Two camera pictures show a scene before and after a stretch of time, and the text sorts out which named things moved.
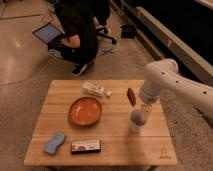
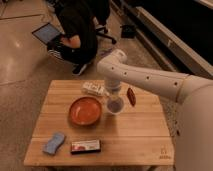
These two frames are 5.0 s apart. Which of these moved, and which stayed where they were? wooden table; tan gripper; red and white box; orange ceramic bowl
Moved: tan gripper
Stayed: red and white box; orange ceramic bowl; wooden table
